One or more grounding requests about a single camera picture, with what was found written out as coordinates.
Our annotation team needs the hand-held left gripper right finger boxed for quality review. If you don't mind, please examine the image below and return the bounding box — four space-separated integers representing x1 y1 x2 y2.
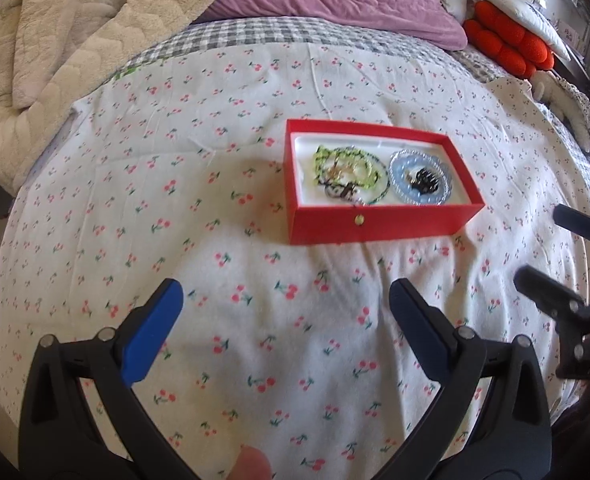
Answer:
388 277 554 480

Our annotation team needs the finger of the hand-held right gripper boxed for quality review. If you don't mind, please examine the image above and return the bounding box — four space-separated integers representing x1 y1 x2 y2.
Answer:
553 204 590 242
514 265 590 333

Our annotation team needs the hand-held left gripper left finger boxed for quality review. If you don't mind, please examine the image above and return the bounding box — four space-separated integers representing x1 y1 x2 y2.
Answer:
17 277 198 480

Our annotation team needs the red jewelry box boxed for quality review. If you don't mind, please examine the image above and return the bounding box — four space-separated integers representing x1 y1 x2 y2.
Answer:
284 119 486 247

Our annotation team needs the clear bead bracelet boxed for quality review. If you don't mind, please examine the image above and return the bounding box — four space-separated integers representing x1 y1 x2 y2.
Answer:
388 148 450 208

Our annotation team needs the green beaded cord bracelet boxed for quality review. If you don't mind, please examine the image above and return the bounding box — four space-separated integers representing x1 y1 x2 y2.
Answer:
311 145 383 207

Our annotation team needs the person's left hand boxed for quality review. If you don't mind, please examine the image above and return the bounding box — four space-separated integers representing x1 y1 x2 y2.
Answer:
224 444 272 480

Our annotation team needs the white fuzzy plush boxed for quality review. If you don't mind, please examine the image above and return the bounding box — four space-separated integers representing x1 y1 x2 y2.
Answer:
532 71 590 153

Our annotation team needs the orange knot cushion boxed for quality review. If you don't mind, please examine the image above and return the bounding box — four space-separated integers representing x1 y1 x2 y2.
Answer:
462 0 556 80

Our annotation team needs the cherry print bed sheet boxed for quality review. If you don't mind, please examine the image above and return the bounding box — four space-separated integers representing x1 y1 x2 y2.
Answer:
0 42 590 480

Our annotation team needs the beige quilted blanket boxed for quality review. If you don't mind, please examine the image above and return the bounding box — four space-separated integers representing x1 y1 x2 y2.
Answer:
0 0 276 196

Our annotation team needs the grey checked bed sheet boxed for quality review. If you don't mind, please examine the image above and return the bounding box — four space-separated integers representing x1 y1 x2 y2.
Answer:
110 17 590 206

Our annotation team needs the multicolour thin beaded bracelet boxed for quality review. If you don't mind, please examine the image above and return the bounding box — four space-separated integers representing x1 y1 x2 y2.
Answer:
320 146 390 207

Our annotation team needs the pale blue bead bracelet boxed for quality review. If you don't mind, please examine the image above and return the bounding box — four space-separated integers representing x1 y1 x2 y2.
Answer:
391 152 448 206

